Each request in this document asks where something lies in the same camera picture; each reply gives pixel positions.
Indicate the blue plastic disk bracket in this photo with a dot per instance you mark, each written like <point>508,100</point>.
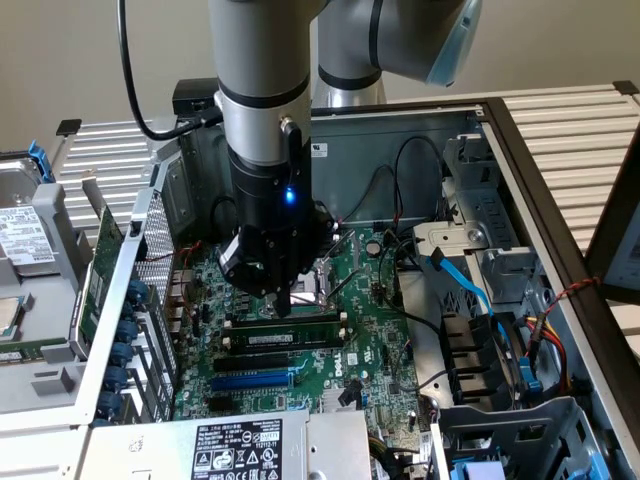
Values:
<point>42,160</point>

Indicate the dark framed grey panel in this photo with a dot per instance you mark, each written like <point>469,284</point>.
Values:
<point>620,260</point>

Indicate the silver metal disk bay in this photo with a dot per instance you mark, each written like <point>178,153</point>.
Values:
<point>480,235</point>

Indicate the green RAM stick white label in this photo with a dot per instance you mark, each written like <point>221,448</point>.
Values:
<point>300,337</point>

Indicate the black table end cap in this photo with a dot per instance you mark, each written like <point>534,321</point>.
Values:
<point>626,87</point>
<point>68,127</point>

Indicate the long black expansion slot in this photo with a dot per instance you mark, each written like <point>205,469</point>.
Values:
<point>252,363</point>

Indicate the white label sticker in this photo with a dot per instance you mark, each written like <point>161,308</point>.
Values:
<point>320,150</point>

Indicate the short black expansion slot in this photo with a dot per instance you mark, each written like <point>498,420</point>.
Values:
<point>222,405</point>

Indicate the grey metal drive cage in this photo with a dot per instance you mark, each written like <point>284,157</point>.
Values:
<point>525,435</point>

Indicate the green motherboard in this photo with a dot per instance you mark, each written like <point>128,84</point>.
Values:
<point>370,320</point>

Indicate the round coin battery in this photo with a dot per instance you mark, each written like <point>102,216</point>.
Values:
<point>373,246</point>

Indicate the metal CPU socket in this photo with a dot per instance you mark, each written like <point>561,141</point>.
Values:
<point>310,295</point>

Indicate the green graphics card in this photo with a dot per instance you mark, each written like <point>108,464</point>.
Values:
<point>107,240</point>

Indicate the silver power supply with label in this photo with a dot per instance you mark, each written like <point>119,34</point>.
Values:
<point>150,450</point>

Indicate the black RAM slot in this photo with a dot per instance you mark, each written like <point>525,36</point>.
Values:
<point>290,351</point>
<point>310,318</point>

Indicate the silver CPU chip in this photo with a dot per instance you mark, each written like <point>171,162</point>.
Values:
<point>9,320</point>

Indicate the blue expansion slot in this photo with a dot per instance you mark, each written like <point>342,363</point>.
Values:
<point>252,382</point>

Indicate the black box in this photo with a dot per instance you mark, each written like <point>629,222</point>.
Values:
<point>192,95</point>

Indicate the blue card retention clip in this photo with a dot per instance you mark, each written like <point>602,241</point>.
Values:
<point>136,291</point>
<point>122,353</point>
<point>116,376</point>
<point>108,404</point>
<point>128,331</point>

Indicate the silver finned heatsink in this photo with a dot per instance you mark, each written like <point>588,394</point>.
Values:
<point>332,399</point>

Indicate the metal socket cover frame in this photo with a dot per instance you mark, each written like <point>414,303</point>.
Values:
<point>350,250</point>

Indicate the open silver black PC case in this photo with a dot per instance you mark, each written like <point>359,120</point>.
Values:
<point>350,175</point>

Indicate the silver hard disk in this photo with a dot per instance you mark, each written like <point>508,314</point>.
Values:
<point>25,235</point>

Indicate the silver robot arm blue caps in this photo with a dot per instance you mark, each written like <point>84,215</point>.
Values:
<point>260,60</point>

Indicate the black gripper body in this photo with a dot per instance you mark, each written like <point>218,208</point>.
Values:
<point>265,200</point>

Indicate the black plastic fan shroud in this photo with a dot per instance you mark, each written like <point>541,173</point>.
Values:
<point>470,360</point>

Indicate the grey parts rack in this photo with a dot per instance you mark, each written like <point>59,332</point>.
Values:
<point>55,310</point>

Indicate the blue plastic block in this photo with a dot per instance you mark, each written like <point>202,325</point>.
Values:
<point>479,471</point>

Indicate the metal rear port stack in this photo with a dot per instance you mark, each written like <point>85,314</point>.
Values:
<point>181,300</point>

